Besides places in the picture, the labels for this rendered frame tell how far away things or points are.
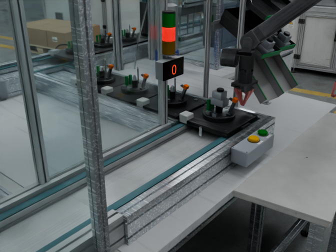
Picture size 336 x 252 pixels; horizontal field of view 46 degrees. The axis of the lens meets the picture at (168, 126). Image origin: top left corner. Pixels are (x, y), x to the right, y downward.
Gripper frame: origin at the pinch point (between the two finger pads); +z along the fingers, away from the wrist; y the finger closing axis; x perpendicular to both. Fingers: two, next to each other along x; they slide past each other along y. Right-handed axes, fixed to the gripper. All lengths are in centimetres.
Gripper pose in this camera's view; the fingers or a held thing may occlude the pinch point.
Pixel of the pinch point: (242, 103)
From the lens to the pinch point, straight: 160.8
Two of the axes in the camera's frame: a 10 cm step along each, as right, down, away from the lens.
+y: -6.5, 3.1, -7.0
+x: 7.6, 2.8, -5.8
